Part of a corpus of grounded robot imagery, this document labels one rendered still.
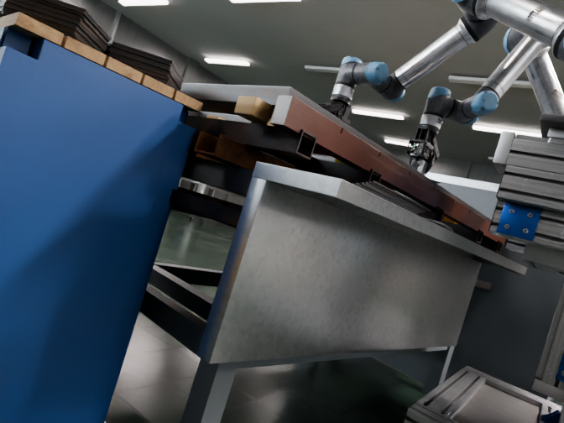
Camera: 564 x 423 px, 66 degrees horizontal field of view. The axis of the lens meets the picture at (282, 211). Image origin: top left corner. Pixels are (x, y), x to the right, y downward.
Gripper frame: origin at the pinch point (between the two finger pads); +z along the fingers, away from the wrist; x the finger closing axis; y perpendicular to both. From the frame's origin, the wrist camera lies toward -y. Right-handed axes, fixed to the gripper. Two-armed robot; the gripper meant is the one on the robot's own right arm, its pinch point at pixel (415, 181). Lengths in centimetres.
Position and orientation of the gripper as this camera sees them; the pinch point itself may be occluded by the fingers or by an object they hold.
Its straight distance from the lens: 170.9
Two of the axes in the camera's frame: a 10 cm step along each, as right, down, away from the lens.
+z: -2.9, 9.6, 0.0
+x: 7.1, 2.2, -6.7
